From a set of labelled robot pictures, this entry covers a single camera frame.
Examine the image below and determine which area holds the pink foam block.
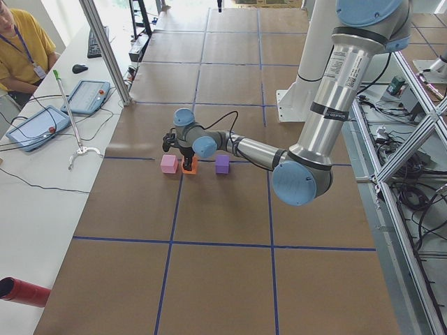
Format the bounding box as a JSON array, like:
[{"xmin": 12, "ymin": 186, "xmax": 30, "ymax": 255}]
[{"xmin": 160, "ymin": 154, "xmax": 178, "ymax": 174}]

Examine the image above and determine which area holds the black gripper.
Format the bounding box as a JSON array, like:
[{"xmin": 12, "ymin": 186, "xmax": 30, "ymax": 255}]
[{"xmin": 179, "ymin": 147, "xmax": 195, "ymax": 171}]

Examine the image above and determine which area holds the black keyboard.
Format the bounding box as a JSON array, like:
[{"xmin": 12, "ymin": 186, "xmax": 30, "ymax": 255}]
[{"xmin": 87, "ymin": 29, "xmax": 102, "ymax": 59}]

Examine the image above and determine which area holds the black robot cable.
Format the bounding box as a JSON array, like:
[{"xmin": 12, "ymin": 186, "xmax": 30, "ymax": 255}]
[{"xmin": 202, "ymin": 110, "xmax": 394, "ymax": 154}]

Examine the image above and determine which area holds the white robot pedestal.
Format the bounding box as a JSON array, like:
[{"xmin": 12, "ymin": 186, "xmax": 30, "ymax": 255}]
[{"xmin": 277, "ymin": 0, "xmax": 339, "ymax": 122}]

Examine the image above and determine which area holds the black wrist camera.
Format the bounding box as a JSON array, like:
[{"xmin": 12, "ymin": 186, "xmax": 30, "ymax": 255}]
[{"xmin": 162, "ymin": 128, "xmax": 178, "ymax": 153}]

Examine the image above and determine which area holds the aluminium frame post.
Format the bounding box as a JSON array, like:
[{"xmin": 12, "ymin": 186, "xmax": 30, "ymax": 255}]
[{"xmin": 79, "ymin": 0, "xmax": 132, "ymax": 106}]

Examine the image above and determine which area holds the black computer mouse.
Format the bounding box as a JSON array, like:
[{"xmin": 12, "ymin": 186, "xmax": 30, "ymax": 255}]
[{"xmin": 72, "ymin": 64, "xmax": 89, "ymax": 74}]

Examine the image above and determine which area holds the brown paper table mat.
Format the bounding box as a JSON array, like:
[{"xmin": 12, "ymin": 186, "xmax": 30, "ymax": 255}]
[{"xmin": 36, "ymin": 9, "xmax": 400, "ymax": 334}]

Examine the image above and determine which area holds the blue teach pendant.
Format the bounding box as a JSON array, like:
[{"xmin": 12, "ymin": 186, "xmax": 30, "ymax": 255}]
[
  {"xmin": 6, "ymin": 105, "xmax": 70, "ymax": 152},
  {"xmin": 66, "ymin": 80, "xmax": 111, "ymax": 116}
]

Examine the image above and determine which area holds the orange foam block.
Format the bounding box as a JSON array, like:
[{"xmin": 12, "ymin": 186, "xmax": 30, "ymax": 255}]
[{"xmin": 182, "ymin": 156, "xmax": 198, "ymax": 174}]

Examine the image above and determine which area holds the person in yellow shirt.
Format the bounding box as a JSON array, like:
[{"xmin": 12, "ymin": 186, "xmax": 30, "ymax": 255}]
[{"xmin": 1, "ymin": 1, "xmax": 59, "ymax": 107}]

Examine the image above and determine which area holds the far blue teach pendant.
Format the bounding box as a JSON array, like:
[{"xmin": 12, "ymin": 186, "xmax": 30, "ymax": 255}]
[{"xmin": 66, "ymin": 80, "xmax": 111, "ymax": 116}]

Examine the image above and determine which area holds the red cylinder tube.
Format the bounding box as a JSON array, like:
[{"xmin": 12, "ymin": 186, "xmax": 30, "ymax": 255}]
[{"xmin": 1, "ymin": 277, "xmax": 51, "ymax": 308}]

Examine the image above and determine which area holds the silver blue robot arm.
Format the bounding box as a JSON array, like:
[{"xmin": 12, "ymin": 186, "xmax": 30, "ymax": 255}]
[{"xmin": 163, "ymin": 1, "xmax": 413, "ymax": 206}]

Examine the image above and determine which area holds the silver reacher grabber tool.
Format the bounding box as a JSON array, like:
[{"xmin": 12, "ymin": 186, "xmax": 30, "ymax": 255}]
[{"xmin": 52, "ymin": 70, "xmax": 103, "ymax": 171}]

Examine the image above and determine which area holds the near blue teach pendant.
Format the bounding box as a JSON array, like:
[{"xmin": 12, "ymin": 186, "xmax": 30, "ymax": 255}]
[{"xmin": 6, "ymin": 105, "xmax": 70, "ymax": 152}]

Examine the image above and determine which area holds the aluminium side frame rail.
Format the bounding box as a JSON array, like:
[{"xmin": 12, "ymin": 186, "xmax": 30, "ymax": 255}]
[{"xmin": 330, "ymin": 34, "xmax": 447, "ymax": 335}]

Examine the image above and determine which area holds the purple foam block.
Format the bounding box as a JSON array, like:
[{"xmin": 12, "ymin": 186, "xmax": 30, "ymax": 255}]
[{"xmin": 214, "ymin": 154, "xmax": 230, "ymax": 174}]

